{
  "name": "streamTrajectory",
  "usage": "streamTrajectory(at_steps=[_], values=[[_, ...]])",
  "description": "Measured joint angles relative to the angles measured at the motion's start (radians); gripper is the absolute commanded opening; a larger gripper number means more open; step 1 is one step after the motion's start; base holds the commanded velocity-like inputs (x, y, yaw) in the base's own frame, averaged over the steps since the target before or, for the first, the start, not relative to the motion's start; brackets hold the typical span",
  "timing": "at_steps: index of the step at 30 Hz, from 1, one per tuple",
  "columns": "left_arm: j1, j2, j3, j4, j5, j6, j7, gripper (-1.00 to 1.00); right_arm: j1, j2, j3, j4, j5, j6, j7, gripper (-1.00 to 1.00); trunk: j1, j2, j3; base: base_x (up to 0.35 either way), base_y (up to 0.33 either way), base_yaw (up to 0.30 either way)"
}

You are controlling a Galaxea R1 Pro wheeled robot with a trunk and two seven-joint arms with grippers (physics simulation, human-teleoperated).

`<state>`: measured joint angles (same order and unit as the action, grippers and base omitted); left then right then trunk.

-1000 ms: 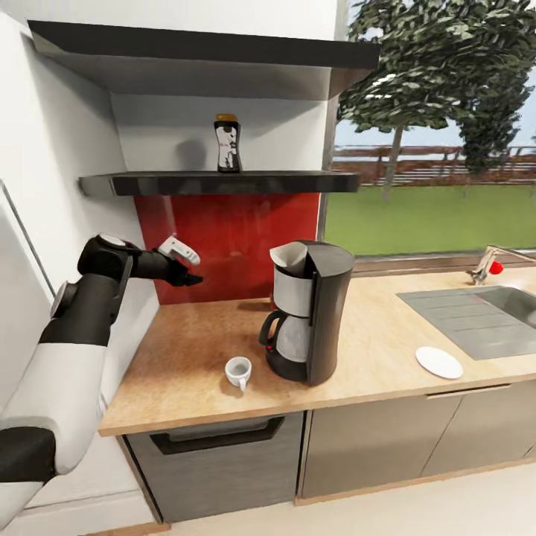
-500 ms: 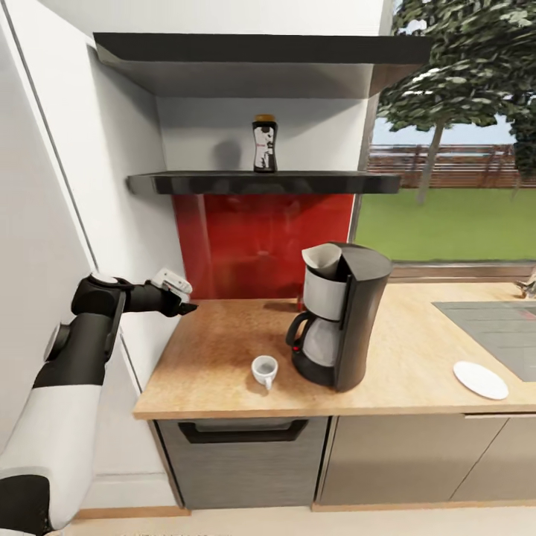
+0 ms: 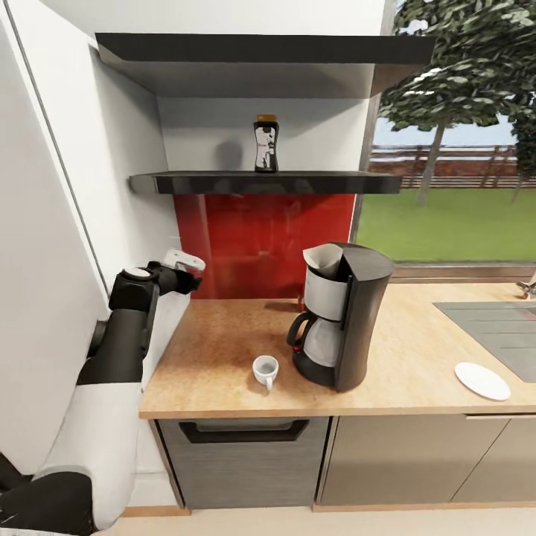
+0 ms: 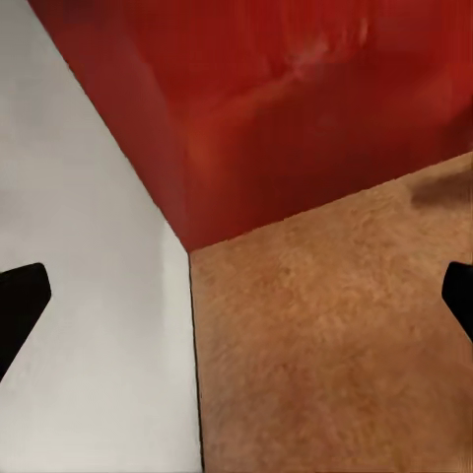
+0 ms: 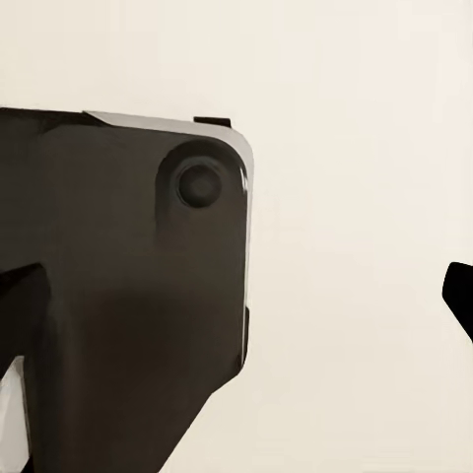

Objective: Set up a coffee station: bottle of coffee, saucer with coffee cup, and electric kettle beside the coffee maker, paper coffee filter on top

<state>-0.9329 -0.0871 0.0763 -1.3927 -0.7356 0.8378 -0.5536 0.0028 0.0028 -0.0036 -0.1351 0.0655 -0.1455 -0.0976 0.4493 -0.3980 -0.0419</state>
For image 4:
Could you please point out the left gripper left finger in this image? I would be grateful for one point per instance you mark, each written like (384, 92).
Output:
(24, 294)

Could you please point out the fridge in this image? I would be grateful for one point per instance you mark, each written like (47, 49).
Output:
(107, 381)

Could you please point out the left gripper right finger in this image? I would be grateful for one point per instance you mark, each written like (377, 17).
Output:
(457, 292)

